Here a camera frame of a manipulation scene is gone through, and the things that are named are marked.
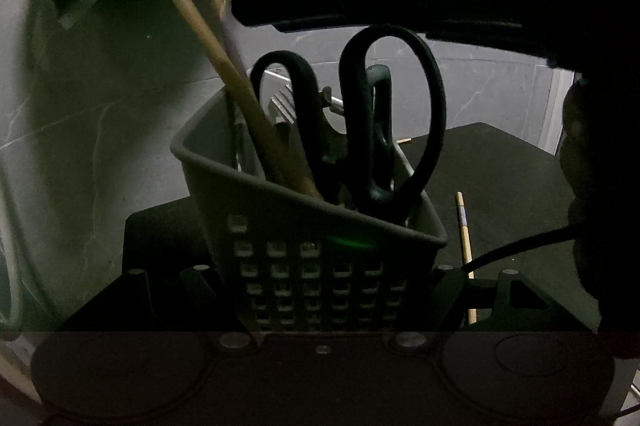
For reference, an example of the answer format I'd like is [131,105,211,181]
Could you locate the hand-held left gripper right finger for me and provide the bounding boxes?
[382,265,586,352]

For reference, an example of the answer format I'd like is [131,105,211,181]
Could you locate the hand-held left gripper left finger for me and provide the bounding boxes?
[55,263,261,352]

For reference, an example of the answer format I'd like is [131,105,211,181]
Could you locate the black peeler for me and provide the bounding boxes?
[320,86,351,167]

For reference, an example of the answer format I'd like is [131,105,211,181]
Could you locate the grey plastic basket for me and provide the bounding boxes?
[170,83,449,333]

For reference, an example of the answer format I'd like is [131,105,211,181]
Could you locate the person's right hand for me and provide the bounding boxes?
[560,76,640,332]

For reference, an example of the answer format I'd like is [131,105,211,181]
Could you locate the black cable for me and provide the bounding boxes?
[460,223,583,274]

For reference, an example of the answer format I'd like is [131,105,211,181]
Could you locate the white wall trim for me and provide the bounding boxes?
[537,66,576,157]

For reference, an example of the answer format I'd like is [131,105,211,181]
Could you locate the dark green handled knife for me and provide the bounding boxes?
[364,65,394,192]

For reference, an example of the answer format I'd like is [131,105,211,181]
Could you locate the metal fork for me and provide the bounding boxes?
[269,85,297,126]

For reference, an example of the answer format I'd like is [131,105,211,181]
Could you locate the dark green handled scissors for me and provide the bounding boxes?
[249,24,447,227]

